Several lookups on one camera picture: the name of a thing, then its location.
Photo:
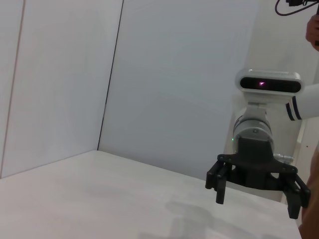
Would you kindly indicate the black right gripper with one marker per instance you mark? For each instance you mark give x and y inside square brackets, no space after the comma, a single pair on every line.
[254,161]

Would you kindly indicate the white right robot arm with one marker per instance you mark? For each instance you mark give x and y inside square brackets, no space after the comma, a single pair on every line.
[306,104]

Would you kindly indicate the person bare forearm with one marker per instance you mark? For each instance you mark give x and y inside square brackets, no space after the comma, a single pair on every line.
[312,30]

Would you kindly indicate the person leg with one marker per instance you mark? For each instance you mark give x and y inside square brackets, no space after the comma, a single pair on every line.
[312,211]

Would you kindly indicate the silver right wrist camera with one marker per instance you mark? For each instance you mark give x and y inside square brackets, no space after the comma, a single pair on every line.
[269,95]

